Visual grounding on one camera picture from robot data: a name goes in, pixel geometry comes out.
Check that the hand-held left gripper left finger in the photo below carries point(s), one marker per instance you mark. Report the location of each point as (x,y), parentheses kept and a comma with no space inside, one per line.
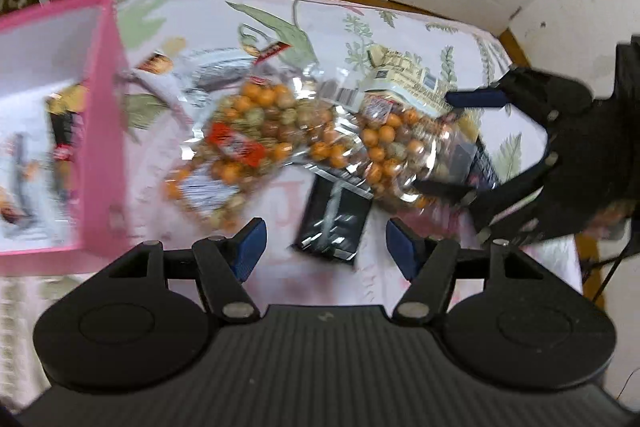
(250,247)

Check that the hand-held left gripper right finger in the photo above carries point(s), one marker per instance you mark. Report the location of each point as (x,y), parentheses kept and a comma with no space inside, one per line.
(402,249)

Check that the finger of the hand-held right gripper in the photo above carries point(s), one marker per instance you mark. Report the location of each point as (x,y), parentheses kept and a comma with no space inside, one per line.
(475,98)
(505,207)

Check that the dark blue snack packet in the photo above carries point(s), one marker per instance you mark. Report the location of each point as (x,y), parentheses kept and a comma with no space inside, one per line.
(472,162)

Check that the black snack packet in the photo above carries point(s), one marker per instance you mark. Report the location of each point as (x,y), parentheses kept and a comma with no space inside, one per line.
(332,217)

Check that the beige snack packet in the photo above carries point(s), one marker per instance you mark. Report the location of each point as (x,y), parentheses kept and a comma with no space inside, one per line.
(400,74)

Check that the orange ball snack bag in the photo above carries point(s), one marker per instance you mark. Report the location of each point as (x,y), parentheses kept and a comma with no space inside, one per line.
(240,142)
(385,152)

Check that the silver snack packet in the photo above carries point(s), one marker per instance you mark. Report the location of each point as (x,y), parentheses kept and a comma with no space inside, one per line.
(210,69)

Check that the pink cardboard box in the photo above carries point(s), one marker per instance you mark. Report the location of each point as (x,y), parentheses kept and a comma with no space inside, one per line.
(102,132)

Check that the clear packet with red label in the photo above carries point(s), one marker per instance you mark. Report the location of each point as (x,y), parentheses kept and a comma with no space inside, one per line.
(272,52)

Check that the dark red snack packet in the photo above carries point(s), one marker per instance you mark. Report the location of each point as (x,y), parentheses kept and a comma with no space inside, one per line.
(65,142)

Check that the white orange snack packet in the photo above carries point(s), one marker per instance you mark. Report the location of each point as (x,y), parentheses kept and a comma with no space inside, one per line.
(15,202)

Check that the floral tablecloth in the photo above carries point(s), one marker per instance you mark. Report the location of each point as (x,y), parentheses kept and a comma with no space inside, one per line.
(310,19)

